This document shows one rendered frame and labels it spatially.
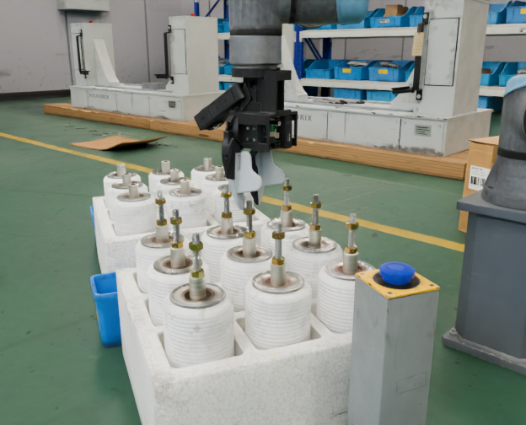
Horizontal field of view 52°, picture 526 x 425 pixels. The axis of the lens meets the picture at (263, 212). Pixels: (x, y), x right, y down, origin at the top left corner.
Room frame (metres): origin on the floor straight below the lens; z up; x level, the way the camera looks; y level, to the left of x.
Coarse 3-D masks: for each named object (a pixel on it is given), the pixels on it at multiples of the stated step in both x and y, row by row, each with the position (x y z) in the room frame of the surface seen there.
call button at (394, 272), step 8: (384, 264) 0.58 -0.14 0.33; (392, 264) 0.58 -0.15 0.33; (400, 264) 0.58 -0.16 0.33; (384, 272) 0.56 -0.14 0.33; (392, 272) 0.56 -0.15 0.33; (400, 272) 0.56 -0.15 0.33; (408, 272) 0.56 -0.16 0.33; (384, 280) 0.57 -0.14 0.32; (392, 280) 0.56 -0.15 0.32; (400, 280) 0.55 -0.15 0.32; (408, 280) 0.56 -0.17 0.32
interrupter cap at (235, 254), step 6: (240, 246) 0.84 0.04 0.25; (258, 246) 0.84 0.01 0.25; (264, 246) 0.84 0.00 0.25; (228, 252) 0.82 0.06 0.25; (234, 252) 0.82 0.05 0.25; (240, 252) 0.82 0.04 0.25; (258, 252) 0.82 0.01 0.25; (264, 252) 0.82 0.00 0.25; (270, 252) 0.82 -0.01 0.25; (228, 258) 0.80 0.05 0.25; (234, 258) 0.79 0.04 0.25; (240, 258) 0.79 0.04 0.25; (246, 258) 0.79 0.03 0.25; (252, 258) 0.79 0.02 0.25; (258, 258) 0.79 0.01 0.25; (264, 258) 0.79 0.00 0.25; (270, 258) 0.80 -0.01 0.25
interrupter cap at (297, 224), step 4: (272, 220) 0.99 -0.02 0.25; (276, 220) 0.99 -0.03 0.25; (280, 220) 0.99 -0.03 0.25; (296, 220) 0.99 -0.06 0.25; (300, 220) 0.99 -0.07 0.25; (268, 224) 0.96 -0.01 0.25; (272, 224) 0.96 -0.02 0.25; (296, 224) 0.97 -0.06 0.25; (300, 224) 0.96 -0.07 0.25; (304, 224) 0.96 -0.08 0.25; (272, 228) 0.94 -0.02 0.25; (284, 228) 0.94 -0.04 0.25; (288, 228) 0.94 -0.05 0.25; (292, 228) 0.94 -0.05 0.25; (296, 228) 0.94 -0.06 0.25; (300, 228) 0.94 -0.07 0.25; (304, 228) 0.95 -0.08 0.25
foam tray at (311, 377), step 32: (128, 288) 0.84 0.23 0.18; (128, 320) 0.78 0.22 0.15; (128, 352) 0.82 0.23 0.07; (160, 352) 0.63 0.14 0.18; (256, 352) 0.63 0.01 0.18; (288, 352) 0.63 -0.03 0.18; (320, 352) 0.64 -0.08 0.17; (160, 384) 0.57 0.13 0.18; (192, 384) 0.58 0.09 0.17; (224, 384) 0.59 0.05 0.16; (256, 384) 0.61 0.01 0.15; (288, 384) 0.63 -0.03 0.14; (320, 384) 0.65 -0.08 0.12; (160, 416) 0.56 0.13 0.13; (192, 416) 0.58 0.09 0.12; (224, 416) 0.59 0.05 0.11; (256, 416) 0.61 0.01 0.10; (288, 416) 0.63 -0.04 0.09; (320, 416) 0.65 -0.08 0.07
